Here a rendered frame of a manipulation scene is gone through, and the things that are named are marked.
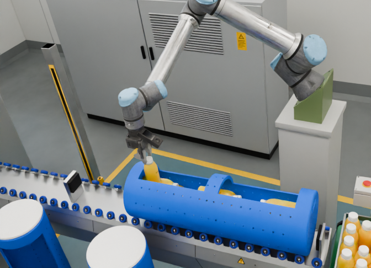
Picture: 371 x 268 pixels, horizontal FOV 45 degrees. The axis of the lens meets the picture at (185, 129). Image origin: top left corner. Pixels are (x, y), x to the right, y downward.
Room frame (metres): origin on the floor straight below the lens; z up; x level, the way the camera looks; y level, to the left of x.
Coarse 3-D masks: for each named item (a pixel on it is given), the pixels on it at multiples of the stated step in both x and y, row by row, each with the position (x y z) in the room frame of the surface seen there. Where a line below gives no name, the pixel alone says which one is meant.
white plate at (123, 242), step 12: (120, 228) 1.54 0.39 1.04; (132, 228) 1.52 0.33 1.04; (96, 240) 1.49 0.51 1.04; (108, 240) 1.47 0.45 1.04; (120, 240) 1.46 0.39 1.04; (132, 240) 1.45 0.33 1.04; (144, 240) 1.43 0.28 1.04; (96, 252) 1.42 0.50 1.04; (108, 252) 1.40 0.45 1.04; (120, 252) 1.39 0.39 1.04; (132, 252) 1.38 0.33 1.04; (144, 252) 1.37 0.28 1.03; (96, 264) 1.35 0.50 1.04; (108, 264) 1.33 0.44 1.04; (120, 264) 1.32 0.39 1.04; (132, 264) 1.31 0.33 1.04
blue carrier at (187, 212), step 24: (144, 192) 1.59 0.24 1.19; (168, 192) 1.54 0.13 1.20; (192, 192) 1.50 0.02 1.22; (216, 192) 1.46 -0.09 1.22; (240, 192) 1.60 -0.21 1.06; (264, 192) 1.55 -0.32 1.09; (288, 192) 1.50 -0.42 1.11; (312, 192) 1.36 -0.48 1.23; (144, 216) 1.56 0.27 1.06; (168, 216) 1.49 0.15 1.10; (192, 216) 1.44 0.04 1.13; (216, 216) 1.39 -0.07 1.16; (240, 216) 1.35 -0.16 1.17; (264, 216) 1.31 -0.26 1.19; (288, 216) 1.27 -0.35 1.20; (312, 216) 1.30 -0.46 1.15; (240, 240) 1.34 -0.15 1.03; (264, 240) 1.27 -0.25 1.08; (288, 240) 1.22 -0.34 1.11; (312, 240) 1.31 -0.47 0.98
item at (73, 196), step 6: (72, 174) 1.96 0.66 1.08; (78, 174) 1.97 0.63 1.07; (66, 180) 1.91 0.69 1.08; (72, 180) 1.92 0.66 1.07; (78, 180) 1.95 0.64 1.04; (66, 186) 1.90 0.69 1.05; (72, 186) 1.90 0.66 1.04; (78, 186) 1.94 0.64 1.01; (72, 192) 1.90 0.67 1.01; (78, 192) 1.94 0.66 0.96; (72, 198) 1.90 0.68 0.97
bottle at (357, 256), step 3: (357, 252) 1.15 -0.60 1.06; (354, 255) 1.15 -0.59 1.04; (357, 255) 1.13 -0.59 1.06; (360, 255) 1.13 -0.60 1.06; (363, 255) 1.12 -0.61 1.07; (366, 255) 1.12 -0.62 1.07; (369, 255) 1.12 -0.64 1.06; (354, 258) 1.14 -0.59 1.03; (357, 258) 1.13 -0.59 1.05; (360, 258) 1.12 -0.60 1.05; (363, 258) 1.12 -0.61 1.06; (366, 258) 1.11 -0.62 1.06; (369, 258) 1.12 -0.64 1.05; (354, 261) 1.13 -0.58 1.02; (369, 261) 1.11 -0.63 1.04; (369, 264) 1.11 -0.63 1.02
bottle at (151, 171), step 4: (144, 164) 1.69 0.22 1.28; (148, 164) 1.67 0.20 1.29; (152, 164) 1.67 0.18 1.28; (156, 164) 1.69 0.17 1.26; (144, 168) 1.68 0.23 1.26; (148, 168) 1.66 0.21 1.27; (152, 168) 1.66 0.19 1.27; (156, 168) 1.67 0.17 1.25; (144, 172) 1.68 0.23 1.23; (148, 172) 1.66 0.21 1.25; (152, 172) 1.65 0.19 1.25; (156, 172) 1.66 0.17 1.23; (148, 176) 1.66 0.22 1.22; (152, 176) 1.65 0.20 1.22; (156, 176) 1.66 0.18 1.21; (148, 180) 1.66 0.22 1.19; (152, 180) 1.65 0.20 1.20; (156, 180) 1.66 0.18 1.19; (160, 180) 1.68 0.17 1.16
